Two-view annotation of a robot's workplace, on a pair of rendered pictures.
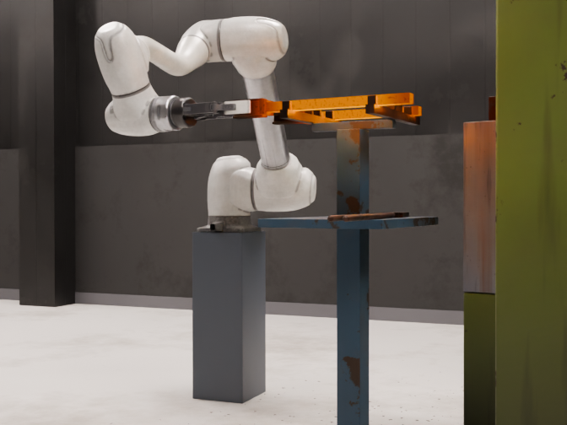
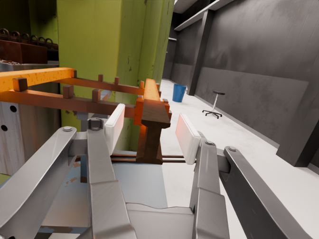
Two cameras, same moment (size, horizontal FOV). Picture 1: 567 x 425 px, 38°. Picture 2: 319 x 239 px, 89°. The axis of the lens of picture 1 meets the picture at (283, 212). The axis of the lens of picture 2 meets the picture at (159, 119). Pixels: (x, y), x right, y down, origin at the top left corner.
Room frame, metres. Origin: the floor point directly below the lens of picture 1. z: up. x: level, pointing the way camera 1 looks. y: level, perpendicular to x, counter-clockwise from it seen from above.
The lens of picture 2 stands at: (2.08, 0.22, 1.00)
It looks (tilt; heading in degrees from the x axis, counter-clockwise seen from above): 19 degrees down; 235
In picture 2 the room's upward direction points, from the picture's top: 10 degrees clockwise
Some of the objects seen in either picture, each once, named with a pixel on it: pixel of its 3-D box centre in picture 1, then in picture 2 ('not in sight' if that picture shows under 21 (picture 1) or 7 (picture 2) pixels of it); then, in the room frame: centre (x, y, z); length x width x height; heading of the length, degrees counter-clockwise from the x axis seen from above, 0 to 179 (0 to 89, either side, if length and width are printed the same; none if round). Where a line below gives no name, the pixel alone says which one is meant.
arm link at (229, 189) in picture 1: (232, 185); not in sight; (3.02, 0.19, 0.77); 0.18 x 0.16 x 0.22; 77
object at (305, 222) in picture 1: (353, 222); (95, 178); (1.98, -0.17, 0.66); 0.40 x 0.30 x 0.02; 153
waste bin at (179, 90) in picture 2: not in sight; (179, 93); (-1.06, -3.44, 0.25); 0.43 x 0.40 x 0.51; 154
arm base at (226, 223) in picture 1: (227, 223); not in sight; (3.00, 0.21, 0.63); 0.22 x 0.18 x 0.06; 157
